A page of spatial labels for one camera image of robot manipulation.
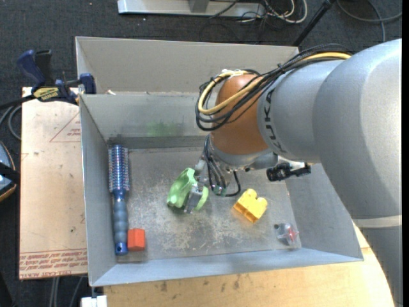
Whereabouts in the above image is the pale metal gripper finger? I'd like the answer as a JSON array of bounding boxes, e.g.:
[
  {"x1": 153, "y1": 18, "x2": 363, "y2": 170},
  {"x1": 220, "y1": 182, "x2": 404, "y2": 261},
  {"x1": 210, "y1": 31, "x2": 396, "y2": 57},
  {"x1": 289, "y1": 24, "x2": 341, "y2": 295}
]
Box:
[{"x1": 183, "y1": 183, "x2": 205, "y2": 214}]

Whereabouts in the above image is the light green plastic toy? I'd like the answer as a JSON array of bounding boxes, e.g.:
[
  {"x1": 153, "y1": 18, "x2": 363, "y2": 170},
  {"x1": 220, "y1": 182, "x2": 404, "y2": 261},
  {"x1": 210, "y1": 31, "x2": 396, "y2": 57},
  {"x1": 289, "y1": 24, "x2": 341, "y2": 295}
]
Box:
[{"x1": 166, "y1": 167, "x2": 210, "y2": 216}]

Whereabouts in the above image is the grey metal bin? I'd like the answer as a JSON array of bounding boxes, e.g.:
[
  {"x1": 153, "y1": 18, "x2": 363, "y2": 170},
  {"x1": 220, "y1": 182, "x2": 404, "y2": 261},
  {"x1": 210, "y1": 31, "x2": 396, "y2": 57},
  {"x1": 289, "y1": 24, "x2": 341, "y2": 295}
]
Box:
[{"x1": 75, "y1": 36, "x2": 364, "y2": 287}]

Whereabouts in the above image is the yellow toy building block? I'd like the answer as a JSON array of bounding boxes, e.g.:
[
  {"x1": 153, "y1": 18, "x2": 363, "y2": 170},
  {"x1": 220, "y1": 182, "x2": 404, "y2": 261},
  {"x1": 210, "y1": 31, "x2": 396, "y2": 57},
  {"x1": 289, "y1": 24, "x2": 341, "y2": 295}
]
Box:
[{"x1": 232, "y1": 188, "x2": 268, "y2": 224}]

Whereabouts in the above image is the red cube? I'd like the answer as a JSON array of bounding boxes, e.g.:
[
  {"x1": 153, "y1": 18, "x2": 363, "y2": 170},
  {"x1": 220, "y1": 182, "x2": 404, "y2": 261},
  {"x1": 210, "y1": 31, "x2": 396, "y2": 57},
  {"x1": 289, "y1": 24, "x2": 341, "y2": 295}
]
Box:
[{"x1": 127, "y1": 228, "x2": 146, "y2": 253}]

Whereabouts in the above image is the blue hairbrush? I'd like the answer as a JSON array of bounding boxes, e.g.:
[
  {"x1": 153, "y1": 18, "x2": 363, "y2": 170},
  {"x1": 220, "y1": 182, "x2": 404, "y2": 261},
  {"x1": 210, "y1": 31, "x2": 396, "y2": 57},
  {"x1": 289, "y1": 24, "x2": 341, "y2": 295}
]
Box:
[{"x1": 107, "y1": 144, "x2": 131, "y2": 256}]

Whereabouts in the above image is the clear plastic piece with red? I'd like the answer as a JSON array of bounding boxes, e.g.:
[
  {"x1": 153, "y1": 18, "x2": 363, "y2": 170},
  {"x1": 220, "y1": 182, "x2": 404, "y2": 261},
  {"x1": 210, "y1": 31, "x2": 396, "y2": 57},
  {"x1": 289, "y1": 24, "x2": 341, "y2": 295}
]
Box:
[{"x1": 274, "y1": 222, "x2": 300, "y2": 248}]

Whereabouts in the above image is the brown cardboard board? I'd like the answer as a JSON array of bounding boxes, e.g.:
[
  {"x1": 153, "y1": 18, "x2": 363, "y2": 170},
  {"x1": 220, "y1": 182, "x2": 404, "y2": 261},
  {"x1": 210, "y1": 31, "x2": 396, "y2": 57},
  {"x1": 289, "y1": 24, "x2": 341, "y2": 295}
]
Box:
[{"x1": 19, "y1": 86, "x2": 89, "y2": 281}]

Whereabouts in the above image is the black cylinder on white bracket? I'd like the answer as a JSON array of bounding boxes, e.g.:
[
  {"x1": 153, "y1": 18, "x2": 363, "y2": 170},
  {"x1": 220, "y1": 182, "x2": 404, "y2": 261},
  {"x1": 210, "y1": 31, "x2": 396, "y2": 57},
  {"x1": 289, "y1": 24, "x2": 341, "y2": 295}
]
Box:
[{"x1": 266, "y1": 161, "x2": 313, "y2": 182}]

